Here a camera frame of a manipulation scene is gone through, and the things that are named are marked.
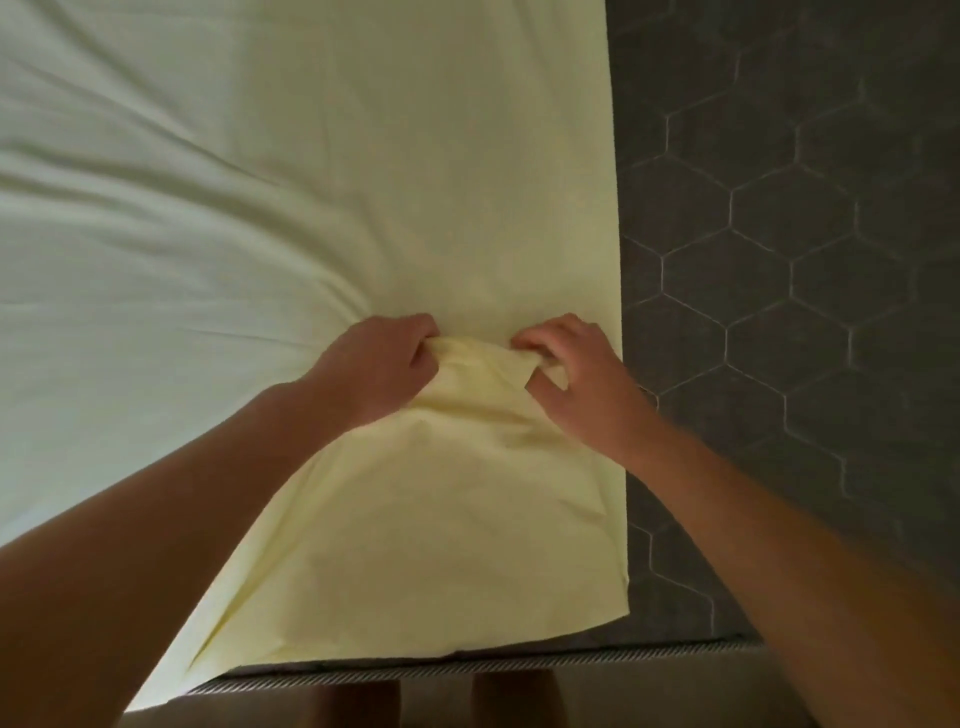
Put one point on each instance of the dark grey mattress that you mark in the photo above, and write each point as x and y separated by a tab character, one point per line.
787	225

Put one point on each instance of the person's left hand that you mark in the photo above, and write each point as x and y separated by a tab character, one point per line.
375	371

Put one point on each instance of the person's left forearm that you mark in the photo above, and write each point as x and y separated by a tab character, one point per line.
135	562

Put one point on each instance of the person's right hand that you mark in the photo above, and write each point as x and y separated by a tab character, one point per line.
600	397

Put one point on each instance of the pale yellow bed sheet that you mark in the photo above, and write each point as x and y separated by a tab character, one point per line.
300	187

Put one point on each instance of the person's right leg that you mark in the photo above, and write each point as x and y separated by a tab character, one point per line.
517	701

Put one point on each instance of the person's right forearm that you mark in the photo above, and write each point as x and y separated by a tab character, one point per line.
787	570

